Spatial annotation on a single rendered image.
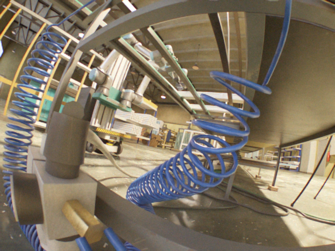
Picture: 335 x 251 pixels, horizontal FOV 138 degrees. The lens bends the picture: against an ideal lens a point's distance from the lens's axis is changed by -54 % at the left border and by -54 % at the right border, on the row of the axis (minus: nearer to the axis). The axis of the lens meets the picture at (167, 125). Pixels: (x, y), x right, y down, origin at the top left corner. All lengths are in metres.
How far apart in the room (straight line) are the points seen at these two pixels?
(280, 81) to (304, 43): 0.17
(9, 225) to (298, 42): 0.79
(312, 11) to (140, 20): 0.29
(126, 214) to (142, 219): 0.02
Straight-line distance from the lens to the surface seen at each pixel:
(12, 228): 0.48
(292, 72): 0.43
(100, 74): 1.73
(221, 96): 1.44
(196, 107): 1.92
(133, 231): 0.15
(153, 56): 1.35
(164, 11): 0.26
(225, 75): 0.17
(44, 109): 4.33
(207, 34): 10.96
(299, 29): 0.32
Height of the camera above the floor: 0.32
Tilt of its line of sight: 8 degrees up
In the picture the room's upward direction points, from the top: 13 degrees clockwise
